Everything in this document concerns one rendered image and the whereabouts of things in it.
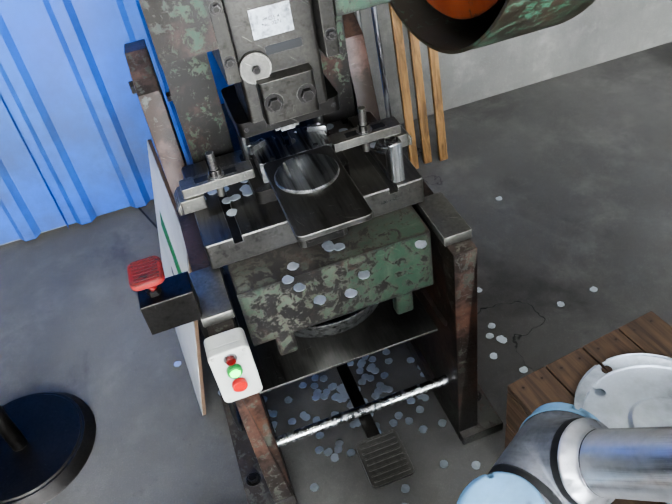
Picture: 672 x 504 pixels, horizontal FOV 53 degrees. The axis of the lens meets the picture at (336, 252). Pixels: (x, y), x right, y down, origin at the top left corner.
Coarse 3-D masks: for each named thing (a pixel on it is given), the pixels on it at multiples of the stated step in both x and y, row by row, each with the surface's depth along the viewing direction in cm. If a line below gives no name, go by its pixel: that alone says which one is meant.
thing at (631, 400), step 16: (624, 368) 135; (640, 368) 135; (656, 368) 135; (608, 384) 133; (624, 384) 132; (640, 384) 132; (656, 384) 131; (592, 400) 130; (608, 400) 130; (624, 400) 129; (640, 400) 129; (656, 400) 128; (608, 416) 127; (624, 416) 126; (640, 416) 125; (656, 416) 125
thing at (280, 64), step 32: (224, 0) 108; (256, 0) 110; (288, 0) 111; (256, 32) 113; (288, 32) 114; (256, 64) 115; (288, 64) 118; (320, 64) 120; (256, 96) 120; (288, 96) 118; (320, 96) 124
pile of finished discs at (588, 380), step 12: (612, 360) 138; (624, 360) 138; (636, 360) 138; (648, 360) 137; (660, 360) 137; (588, 372) 137; (600, 372) 137; (588, 384) 135; (576, 396) 133; (600, 396) 133; (576, 408) 131
